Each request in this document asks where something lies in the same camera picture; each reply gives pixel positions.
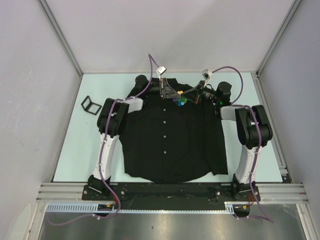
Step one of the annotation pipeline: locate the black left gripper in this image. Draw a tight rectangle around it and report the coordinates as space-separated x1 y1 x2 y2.
144 78 181 99

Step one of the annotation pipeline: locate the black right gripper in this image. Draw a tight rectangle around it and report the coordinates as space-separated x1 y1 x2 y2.
181 80 220 104

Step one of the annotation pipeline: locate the colourful flower plush brooch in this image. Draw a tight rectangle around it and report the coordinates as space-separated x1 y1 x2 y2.
173 90 188 107

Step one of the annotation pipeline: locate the black button-up shirt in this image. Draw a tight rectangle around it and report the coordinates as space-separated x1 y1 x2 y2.
119 75 228 184

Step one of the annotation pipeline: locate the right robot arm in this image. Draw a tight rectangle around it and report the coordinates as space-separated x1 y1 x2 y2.
179 80 273 202

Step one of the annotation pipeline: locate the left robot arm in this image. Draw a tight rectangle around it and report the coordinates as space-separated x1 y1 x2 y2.
83 75 185 200

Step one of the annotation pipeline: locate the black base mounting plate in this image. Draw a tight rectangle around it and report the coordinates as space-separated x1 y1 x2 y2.
81 182 255 209

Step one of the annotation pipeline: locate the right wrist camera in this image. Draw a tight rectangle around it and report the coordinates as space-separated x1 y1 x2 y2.
201 69 213 86

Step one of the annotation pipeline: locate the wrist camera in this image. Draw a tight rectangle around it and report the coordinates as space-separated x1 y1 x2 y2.
201 69 213 86
156 66 167 79

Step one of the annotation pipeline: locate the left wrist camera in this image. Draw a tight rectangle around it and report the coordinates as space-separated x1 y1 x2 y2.
156 66 167 79

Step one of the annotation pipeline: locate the grey cable duct rail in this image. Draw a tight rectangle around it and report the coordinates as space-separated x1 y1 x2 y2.
46 202 234 215

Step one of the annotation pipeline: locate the aluminium front frame rail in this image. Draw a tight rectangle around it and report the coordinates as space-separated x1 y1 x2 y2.
36 182 309 204

